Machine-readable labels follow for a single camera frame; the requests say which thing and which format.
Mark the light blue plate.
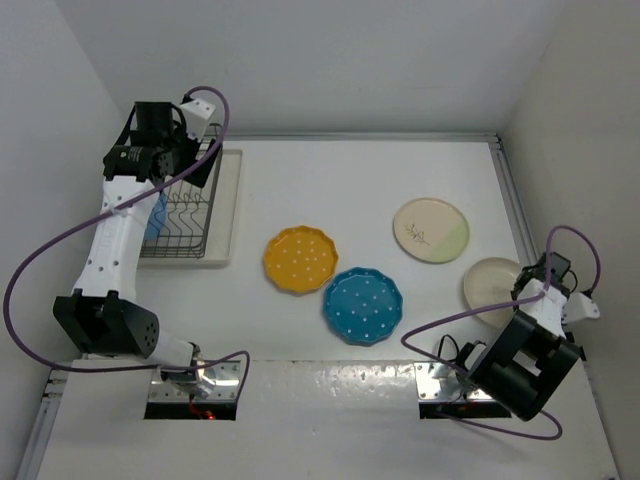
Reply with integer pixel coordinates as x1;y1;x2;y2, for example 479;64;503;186
143;192;167;242

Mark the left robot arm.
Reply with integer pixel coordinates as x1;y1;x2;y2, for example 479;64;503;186
53;97;219;369

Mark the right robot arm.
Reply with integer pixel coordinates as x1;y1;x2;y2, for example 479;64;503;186
456;252;580;421

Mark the cream drip tray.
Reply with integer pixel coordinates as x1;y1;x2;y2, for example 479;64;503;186
139;149;243;269

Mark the cream green plate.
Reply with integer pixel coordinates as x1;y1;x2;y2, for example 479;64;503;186
392;198;471;264

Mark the yellow dotted plate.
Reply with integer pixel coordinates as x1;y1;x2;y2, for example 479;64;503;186
262;225;339;294

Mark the teal dotted plate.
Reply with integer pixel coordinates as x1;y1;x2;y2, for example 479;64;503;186
322;267;404;346

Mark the wire dish rack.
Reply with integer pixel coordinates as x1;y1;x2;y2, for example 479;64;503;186
140;149;222;260

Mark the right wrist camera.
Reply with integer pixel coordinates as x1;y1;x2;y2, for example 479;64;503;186
563;292;600;324

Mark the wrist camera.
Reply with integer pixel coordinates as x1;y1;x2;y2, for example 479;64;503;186
179;98;216;142
563;292;600;324

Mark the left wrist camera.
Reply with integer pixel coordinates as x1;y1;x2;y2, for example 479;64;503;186
179;98;216;142

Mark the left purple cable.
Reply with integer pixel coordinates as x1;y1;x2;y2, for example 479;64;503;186
2;85;251;401

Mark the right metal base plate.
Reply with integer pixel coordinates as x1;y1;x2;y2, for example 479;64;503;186
413;361;494;404

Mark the metal base plate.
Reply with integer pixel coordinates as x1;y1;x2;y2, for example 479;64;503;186
413;361;494;404
148;360;244;404

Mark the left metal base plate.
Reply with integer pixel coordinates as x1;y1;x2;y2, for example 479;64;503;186
148;360;244;404

